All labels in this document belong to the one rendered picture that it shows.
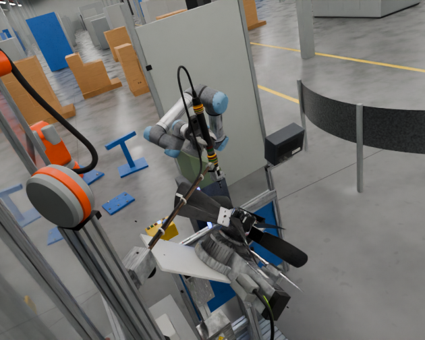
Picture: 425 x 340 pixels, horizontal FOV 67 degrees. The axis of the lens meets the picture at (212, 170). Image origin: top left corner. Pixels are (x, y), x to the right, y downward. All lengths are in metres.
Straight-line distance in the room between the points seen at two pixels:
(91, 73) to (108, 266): 9.78
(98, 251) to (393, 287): 2.33
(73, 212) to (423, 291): 2.51
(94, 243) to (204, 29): 2.78
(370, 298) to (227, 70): 2.47
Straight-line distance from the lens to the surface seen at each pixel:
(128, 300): 1.05
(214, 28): 3.46
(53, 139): 5.11
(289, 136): 2.16
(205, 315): 1.71
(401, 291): 2.83
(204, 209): 1.52
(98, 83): 10.62
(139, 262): 1.06
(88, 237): 0.89
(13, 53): 11.75
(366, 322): 2.65
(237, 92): 3.66
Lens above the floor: 2.24
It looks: 31 degrees down
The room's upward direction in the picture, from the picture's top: 16 degrees counter-clockwise
